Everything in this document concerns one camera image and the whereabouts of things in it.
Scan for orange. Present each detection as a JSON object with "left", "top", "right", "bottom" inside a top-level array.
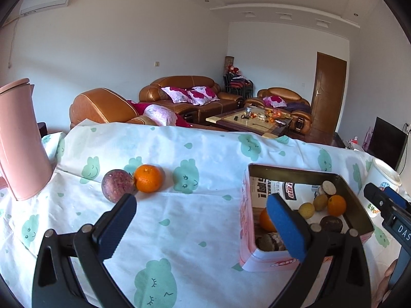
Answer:
[
  {"left": 328, "top": 195, "right": 347, "bottom": 217},
  {"left": 259, "top": 208, "right": 277, "bottom": 232}
]

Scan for dark round fruit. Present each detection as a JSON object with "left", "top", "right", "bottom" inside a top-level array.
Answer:
[{"left": 320, "top": 216, "right": 343, "bottom": 233}]

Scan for layered cake cup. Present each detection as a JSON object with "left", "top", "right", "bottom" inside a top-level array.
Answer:
[
  {"left": 269, "top": 232, "right": 286, "bottom": 251},
  {"left": 315, "top": 181, "right": 337, "bottom": 197}
]

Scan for green-brown kiwi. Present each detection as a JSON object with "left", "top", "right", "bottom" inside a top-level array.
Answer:
[{"left": 313, "top": 194, "right": 328, "bottom": 211}]

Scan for brownish yellow small fruit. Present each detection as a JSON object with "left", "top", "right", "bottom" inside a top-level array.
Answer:
[{"left": 298, "top": 202, "right": 315, "bottom": 220}]

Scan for dark wrinkled passion fruit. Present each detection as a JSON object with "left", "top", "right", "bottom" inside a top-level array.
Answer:
[{"left": 257, "top": 234, "right": 275, "bottom": 252}]

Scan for person's right hand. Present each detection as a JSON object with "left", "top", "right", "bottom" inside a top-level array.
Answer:
[{"left": 371, "top": 259, "right": 398, "bottom": 308}]

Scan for white printed paper cup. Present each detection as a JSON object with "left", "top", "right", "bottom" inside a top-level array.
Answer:
[{"left": 357, "top": 158, "right": 402, "bottom": 218}]

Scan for black television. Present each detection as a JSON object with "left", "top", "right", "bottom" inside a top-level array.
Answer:
[{"left": 367, "top": 117, "right": 407, "bottom": 170}]

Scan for pink biscuit tin box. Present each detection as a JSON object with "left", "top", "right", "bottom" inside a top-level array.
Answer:
[{"left": 239, "top": 163, "right": 373, "bottom": 272}]

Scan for large purple passion fruit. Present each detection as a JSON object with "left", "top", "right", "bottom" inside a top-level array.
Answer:
[{"left": 101, "top": 169, "right": 135, "bottom": 204}]

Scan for brown wooden door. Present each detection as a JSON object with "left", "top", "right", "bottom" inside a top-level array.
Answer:
[{"left": 311, "top": 52, "right": 347, "bottom": 134}]

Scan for pink kettle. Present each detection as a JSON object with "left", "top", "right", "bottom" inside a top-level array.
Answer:
[{"left": 1, "top": 78, "right": 53, "bottom": 201}]

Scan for white cloud-print tablecloth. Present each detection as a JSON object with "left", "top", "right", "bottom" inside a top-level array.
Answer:
[{"left": 0, "top": 119, "right": 402, "bottom": 308}]

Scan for small orange mandarin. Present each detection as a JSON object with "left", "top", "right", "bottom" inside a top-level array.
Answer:
[{"left": 134, "top": 164, "right": 164, "bottom": 193}]

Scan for brown leather armchair right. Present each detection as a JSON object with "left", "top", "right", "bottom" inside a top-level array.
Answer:
[{"left": 245, "top": 87, "right": 313, "bottom": 135}]

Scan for brown leather armchair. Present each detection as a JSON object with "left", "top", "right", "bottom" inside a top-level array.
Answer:
[
  {"left": 245, "top": 87, "right": 313, "bottom": 135},
  {"left": 69, "top": 88, "right": 156, "bottom": 129}
]

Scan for coffee table with snacks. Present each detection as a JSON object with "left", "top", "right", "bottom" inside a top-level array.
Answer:
[{"left": 205, "top": 107, "right": 292, "bottom": 138}]

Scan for brown leather armchair left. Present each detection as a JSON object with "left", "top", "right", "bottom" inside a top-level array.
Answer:
[{"left": 69, "top": 88, "right": 156, "bottom": 129}]

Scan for black stacked stools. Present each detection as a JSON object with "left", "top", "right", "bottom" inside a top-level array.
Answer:
[{"left": 223, "top": 65, "right": 254, "bottom": 99}]

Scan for pink floral pillow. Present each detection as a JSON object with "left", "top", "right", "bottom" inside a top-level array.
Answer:
[{"left": 162, "top": 86, "right": 219, "bottom": 106}]

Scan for brown leather sofa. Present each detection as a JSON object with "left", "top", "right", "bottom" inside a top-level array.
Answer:
[{"left": 139, "top": 76, "right": 244, "bottom": 124}]

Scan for white air conditioner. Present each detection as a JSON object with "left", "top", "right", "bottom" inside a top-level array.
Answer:
[{"left": 19, "top": 0, "right": 69, "bottom": 17}]

